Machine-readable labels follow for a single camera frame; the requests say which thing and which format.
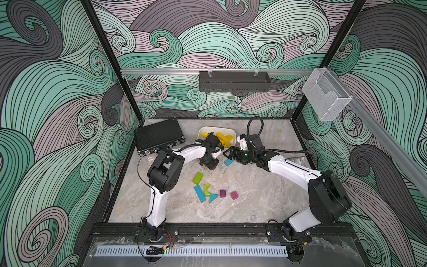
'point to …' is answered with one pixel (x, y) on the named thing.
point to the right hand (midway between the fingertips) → (226, 156)
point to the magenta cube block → (234, 195)
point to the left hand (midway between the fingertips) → (212, 163)
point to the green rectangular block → (198, 178)
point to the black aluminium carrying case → (153, 134)
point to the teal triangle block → (212, 197)
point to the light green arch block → (206, 193)
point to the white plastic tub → (227, 131)
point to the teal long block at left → (200, 194)
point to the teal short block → (228, 162)
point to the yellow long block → (225, 140)
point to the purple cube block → (222, 193)
